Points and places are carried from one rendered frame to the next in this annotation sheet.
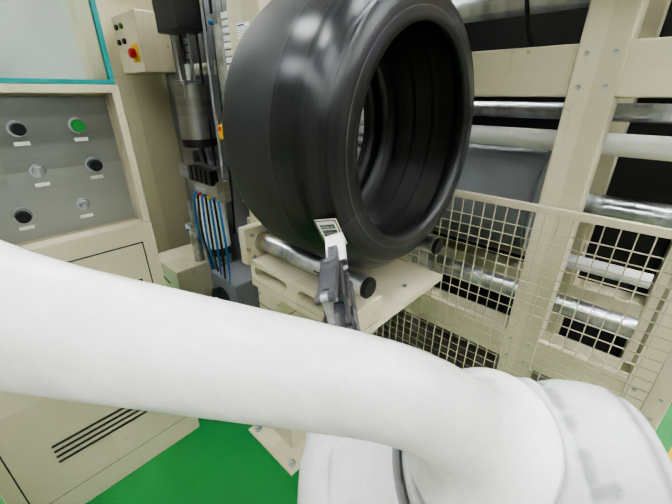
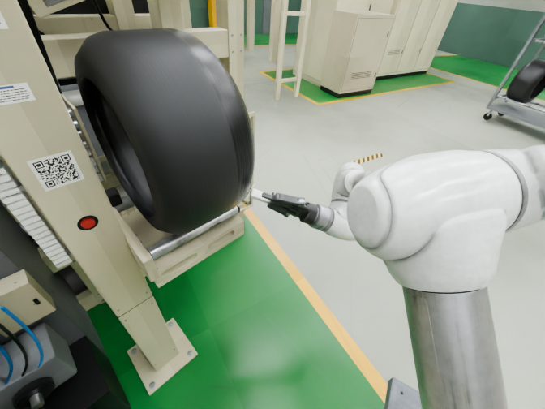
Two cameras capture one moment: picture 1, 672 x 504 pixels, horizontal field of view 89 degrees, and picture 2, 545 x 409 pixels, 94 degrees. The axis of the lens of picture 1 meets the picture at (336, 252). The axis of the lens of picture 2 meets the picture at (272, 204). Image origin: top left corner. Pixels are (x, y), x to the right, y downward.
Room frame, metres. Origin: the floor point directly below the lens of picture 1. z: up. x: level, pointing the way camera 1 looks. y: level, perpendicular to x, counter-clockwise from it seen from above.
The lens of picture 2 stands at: (0.47, 0.65, 1.56)
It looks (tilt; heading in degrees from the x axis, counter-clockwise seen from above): 41 degrees down; 269
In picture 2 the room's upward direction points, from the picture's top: 6 degrees clockwise
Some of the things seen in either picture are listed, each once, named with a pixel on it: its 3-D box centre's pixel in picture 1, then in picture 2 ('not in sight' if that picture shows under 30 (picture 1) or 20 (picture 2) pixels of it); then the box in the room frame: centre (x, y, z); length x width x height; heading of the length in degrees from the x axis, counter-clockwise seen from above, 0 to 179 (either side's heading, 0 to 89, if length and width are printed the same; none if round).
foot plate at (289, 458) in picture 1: (295, 427); (162, 352); (0.97, 0.17, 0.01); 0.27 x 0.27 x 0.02; 47
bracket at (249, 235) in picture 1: (302, 226); (125, 231); (0.93, 0.10, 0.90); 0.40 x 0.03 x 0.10; 137
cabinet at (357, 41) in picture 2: not in sight; (354, 55); (-0.87, -4.66, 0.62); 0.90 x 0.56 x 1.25; 34
